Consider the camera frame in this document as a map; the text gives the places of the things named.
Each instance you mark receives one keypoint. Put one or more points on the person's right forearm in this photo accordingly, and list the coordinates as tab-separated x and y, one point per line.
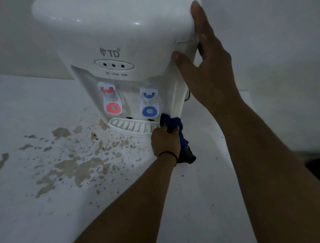
270	175

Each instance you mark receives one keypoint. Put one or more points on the red hot water tap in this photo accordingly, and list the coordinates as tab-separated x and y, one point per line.
112	100

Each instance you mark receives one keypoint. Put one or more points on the person's right thumb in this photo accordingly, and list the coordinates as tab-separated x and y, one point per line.
183	66

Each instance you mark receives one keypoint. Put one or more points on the dark blue cleaning cloth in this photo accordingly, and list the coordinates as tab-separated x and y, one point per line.
175	122

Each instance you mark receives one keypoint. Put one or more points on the person's right hand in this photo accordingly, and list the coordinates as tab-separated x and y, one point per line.
212	75

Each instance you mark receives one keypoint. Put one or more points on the black wristband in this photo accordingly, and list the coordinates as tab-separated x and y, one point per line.
172	154

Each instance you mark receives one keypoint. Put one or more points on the white drip tray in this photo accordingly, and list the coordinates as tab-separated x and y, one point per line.
130	126

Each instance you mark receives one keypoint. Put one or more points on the person's left forearm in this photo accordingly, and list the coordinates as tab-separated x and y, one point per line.
140	200

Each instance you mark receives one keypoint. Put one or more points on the person's left fingers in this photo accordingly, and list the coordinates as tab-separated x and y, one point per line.
161	130

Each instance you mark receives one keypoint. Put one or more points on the white water dispenser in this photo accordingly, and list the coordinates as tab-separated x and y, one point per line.
130	37

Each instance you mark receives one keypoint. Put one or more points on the person's left hand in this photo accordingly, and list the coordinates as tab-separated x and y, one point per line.
165	142

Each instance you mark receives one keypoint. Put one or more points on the blue cold water tap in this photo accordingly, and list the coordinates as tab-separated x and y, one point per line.
149	105

